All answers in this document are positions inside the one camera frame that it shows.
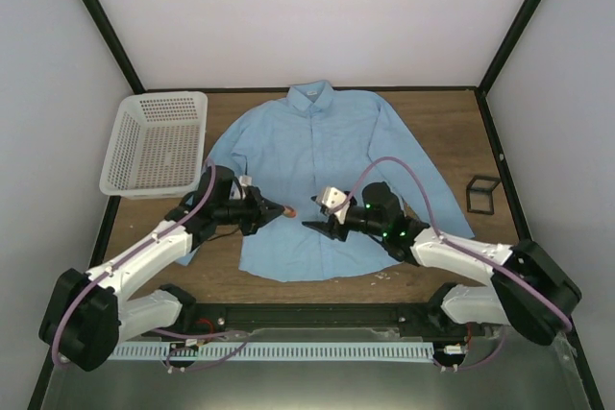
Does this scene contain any grey metal front panel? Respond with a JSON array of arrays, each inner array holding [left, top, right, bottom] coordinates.
[[41, 333, 591, 409]]

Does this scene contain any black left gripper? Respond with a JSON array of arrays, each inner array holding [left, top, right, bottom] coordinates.
[[215, 187, 284, 237]]

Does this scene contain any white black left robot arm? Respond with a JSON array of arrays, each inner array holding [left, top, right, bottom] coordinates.
[[38, 165, 287, 372]]

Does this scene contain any black right rear frame post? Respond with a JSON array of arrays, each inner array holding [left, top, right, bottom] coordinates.
[[478, 0, 542, 94]]

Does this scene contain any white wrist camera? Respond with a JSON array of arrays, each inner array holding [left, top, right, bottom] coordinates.
[[238, 175, 253, 188], [318, 186, 351, 221]]

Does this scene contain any black wire frame stand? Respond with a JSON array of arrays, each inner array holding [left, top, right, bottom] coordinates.
[[465, 175, 501, 216]]

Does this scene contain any light blue slotted cable duct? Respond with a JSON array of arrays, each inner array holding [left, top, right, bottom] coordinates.
[[110, 341, 434, 363]]

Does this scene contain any black frame post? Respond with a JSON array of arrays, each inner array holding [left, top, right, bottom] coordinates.
[[81, 0, 145, 94], [478, 0, 542, 94]]

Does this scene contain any light blue button shirt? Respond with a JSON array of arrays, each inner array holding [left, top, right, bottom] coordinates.
[[175, 82, 475, 284]]

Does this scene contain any white perforated plastic basket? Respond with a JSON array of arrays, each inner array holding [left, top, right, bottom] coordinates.
[[99, 91, 208, 200]]

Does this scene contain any orange white round brooch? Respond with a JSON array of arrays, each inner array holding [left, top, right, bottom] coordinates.
[[283, 206, 297, 218]]

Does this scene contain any black front mounting rail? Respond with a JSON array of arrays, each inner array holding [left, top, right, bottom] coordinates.
[[167, 302, 488, 340]]

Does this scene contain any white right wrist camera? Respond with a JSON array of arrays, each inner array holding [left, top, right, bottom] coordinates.
[[318, 186, 351, 221]]

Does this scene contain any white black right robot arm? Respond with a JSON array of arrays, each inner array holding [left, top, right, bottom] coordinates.
[[304, 182, 581, 346]]

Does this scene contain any black left rear frame post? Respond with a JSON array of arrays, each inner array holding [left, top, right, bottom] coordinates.
[[81, 0, 145, 94]]

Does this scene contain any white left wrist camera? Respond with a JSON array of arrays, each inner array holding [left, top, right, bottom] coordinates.
[[238, 175, 253, 188]]

